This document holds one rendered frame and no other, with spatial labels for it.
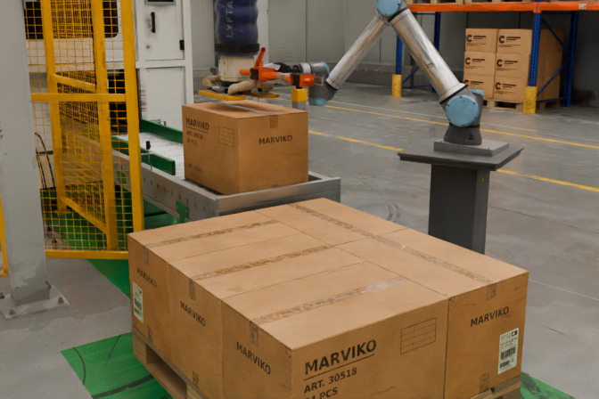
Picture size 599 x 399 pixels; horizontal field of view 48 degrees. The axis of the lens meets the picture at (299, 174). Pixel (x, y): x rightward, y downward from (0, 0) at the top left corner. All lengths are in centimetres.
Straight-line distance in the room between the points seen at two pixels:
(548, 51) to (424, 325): 926
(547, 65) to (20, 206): 903
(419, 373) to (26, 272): 209
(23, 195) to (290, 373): 197
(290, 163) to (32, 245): 132
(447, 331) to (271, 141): 141
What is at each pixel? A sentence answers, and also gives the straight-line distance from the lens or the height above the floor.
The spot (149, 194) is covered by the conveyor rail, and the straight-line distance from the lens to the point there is 381.
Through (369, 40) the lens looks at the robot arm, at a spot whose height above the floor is 129.
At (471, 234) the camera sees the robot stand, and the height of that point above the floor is 35.
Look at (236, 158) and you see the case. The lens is 318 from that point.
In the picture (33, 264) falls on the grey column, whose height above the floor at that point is 22.
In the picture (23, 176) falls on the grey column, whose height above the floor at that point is 66.
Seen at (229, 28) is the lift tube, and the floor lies 134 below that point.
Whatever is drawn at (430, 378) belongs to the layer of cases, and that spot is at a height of 28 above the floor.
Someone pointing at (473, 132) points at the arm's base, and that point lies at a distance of 343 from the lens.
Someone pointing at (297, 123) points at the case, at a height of 89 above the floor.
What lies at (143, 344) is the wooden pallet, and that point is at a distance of 290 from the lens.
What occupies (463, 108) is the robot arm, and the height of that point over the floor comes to 99.
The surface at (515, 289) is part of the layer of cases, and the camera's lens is 247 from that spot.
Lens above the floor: 140
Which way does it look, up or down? 13 degrees down
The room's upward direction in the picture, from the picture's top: straight up
